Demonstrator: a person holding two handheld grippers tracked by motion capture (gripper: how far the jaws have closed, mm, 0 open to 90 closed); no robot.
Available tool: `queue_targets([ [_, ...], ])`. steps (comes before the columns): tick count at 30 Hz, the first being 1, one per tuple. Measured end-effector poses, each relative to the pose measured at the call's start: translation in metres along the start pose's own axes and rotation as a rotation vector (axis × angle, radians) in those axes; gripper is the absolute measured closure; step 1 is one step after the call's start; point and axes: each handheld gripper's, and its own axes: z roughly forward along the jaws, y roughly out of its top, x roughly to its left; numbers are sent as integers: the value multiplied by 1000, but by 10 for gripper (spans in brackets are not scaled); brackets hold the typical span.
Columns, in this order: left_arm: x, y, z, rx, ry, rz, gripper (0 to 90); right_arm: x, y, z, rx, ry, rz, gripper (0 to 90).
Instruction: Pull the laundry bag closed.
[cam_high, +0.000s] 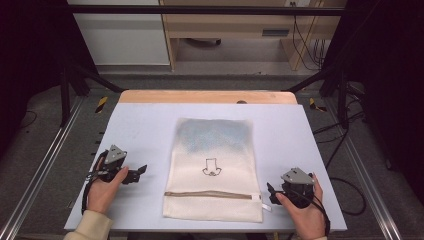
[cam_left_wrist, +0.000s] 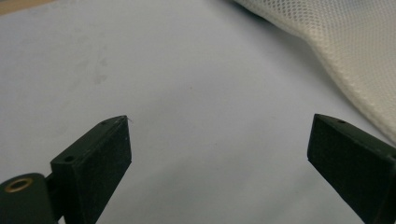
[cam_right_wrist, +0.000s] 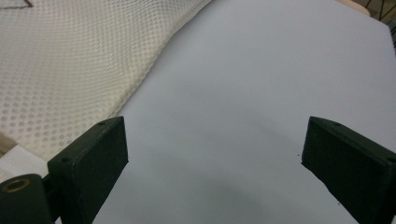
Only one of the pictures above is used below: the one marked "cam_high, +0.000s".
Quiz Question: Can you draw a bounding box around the right hand-held gripper black cable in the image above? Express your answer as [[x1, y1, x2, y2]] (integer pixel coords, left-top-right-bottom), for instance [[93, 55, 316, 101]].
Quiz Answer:
[[283, 189, 332, 238]]

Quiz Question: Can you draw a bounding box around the wooden table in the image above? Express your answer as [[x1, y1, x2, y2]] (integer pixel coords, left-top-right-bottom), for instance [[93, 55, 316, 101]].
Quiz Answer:
[[118, 89, 299, 105]]

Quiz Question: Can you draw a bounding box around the black horizontal frame bar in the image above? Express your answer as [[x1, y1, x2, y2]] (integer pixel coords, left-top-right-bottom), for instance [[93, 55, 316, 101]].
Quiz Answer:
[[66, 4, 346, 17]]

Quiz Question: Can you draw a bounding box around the thin black floor cable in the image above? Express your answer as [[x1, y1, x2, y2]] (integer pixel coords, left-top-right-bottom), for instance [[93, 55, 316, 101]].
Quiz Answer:
[[18, 109, 38, 130]]

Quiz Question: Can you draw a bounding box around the white cabinet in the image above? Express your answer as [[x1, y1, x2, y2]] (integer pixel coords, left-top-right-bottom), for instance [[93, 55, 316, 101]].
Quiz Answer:
[[66, 0, 171, 66]]

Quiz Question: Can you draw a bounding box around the black curtain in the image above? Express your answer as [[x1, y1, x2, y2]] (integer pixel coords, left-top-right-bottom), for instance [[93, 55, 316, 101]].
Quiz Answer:
[[322, 0, 424, 204], [0, 0, 98, 159]]

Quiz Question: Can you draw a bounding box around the grey desk label strip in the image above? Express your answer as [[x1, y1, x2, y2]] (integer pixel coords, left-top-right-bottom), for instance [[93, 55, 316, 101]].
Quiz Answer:
[[261, 29, 291, 37]]

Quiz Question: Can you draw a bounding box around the bundle of desk cables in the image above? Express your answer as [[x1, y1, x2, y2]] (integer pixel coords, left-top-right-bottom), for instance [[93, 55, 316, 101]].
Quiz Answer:
[[291, 2, 327, 72]]

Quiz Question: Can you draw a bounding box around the left hand-held gripper black cable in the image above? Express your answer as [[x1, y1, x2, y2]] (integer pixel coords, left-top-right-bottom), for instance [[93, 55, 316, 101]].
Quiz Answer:
[[81, 149, 111, 215]]

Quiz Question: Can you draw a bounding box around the yellow black tape marker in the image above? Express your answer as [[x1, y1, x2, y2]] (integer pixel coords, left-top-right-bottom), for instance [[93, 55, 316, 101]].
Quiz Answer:
[[95, 96, 109, 115], [308, 97, 328, 113]]

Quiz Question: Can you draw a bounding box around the cream mesh laundry bag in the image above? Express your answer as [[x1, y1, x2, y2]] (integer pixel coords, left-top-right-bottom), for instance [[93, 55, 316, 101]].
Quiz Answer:
[[162, 117, 264, 224]]

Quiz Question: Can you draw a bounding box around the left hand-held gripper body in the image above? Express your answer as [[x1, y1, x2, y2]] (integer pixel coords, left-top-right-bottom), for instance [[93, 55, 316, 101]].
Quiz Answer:
[[99, 144, 129, 183]]

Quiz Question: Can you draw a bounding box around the person's left hand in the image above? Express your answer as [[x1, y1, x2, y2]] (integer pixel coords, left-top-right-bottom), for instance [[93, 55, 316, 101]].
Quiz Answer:
[[87, 156, 130, 215]]

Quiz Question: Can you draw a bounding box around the person's right hand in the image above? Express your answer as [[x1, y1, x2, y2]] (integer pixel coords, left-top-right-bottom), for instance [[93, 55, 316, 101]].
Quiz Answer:
[[275, 172, 327, 240]]

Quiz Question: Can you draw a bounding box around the hand-held gripper black cable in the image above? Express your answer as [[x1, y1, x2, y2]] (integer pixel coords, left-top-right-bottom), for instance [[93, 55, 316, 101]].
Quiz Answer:
[[283, 189, 332, 238], [81, 149, 111, 215]]

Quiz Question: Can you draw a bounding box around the aluminium rail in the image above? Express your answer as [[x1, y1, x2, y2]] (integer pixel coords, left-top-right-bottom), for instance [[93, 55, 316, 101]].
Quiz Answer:
[[0, 96, 85, 240], [324, 97, 404, 240]]

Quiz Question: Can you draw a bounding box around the black floor cable loop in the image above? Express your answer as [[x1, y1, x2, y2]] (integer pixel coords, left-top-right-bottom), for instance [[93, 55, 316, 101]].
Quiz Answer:
[[313, 111, 368, 217]]

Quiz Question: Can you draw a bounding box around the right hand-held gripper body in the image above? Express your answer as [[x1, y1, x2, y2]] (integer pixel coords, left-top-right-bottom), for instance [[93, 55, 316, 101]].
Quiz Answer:
[[280, 167, 316, 210]]

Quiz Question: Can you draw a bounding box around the black metal stand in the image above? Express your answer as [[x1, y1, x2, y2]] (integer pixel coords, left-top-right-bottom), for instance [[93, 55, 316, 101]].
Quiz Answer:
[[59, 63, 125, 128], [285, 64, 350, 130]]

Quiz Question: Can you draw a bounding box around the white foam board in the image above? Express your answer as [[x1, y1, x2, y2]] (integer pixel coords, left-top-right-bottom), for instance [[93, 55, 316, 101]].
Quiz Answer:
[[63, 102, 348, 233]]

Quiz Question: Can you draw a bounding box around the light wooden desk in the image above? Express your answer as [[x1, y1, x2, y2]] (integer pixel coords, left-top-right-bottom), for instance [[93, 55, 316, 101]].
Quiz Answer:
[[159, 0, 348, 72]]

